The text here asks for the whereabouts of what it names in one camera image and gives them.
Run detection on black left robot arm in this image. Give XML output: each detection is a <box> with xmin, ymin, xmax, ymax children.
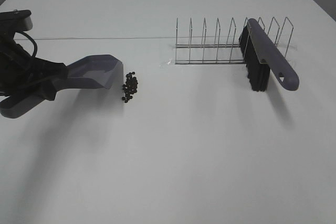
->
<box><xmin>1</xmin><ymin>31</ymin><xmax>68</xmax><ymax>101</ymax></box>

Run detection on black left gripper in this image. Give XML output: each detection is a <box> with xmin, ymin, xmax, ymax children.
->
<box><xmin>1</xmin><ymin>43</ymin><xmax>68</xmax><ymax>101</ymax></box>

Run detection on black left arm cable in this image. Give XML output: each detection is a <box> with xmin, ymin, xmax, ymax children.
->
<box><xmin>14</xmin><ymin>31</ymin><xmax>39</xmax><ymax>78</ymax></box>

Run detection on grey hand brush black bristles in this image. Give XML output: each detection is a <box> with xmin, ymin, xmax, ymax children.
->
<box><xmin>239</xmin><ymin>18</ymin><xmax>299</xmax><ymax>92</ymax></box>

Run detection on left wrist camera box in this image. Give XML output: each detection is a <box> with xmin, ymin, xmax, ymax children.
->
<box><xmin>1</xmin><ymin>9</ymin><xmax>33</xmax><ymax>33</ymax></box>

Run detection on metal wire dish rack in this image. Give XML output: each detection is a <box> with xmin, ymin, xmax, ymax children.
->
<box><xmin>172</xmin><ymin>16</ymin><xmax>294</xmax><ymax>65</ymax></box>

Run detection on pile of coffee beans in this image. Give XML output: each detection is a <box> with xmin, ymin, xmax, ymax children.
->
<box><xmin>121</xmin><ymin>71</ymin><xmax>139</xmax><ymax>103</ymax></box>

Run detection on grey plastic dustpan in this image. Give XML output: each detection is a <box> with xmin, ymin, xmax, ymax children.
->
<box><xmin>1</xmin><ymin>55</ymin><xmax>123</xmax><ymax>119</ymax></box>

